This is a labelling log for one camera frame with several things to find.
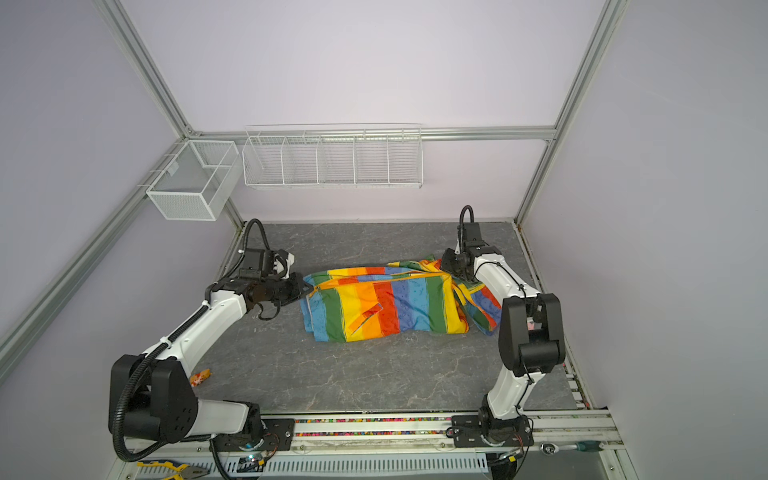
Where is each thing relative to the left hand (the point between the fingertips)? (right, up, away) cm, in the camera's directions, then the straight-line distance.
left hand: (312, 290), depth 85 cm
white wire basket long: (+3, +43, +13) cm, 45 cm away
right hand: (+41, +7, +10) cm, 43 cm away
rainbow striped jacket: (+26, -3, +7) cm, 27 cm away
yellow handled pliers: (-25, -39, -17) cm, 49 cm away
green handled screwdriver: (+61, -35, -15) cm, 72 cm away
